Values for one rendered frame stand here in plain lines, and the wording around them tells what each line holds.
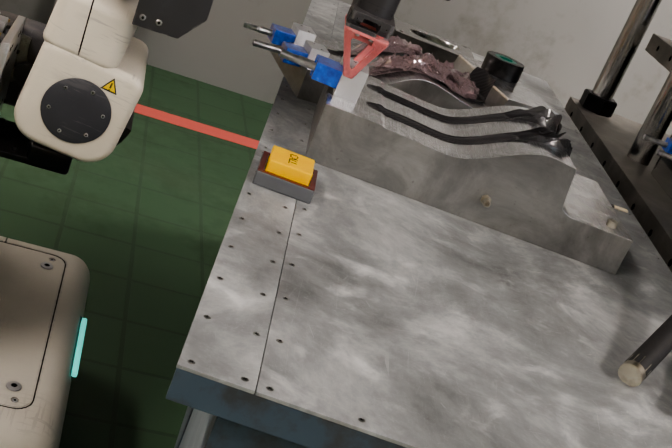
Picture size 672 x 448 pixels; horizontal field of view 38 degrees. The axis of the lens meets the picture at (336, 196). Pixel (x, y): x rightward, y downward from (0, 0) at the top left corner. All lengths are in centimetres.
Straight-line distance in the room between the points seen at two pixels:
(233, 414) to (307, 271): 27
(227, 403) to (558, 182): 74
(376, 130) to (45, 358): 70
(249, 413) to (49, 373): 87
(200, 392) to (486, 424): 28
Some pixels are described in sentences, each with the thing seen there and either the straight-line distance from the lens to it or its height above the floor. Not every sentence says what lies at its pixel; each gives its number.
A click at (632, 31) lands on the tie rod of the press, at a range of 277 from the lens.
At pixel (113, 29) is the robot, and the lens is 149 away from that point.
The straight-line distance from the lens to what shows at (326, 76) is 146.
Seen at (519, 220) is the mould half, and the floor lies 83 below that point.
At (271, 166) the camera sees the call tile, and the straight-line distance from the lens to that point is 127.
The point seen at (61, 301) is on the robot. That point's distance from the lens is 191.
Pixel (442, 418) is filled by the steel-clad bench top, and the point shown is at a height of 80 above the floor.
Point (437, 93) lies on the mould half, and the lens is 178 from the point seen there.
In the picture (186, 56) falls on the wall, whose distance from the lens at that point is 435.
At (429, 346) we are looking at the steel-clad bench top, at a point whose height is 80.
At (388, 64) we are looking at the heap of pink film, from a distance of 179.
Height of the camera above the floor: 126
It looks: 20 degrees down
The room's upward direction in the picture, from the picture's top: 22 degrees clockwise
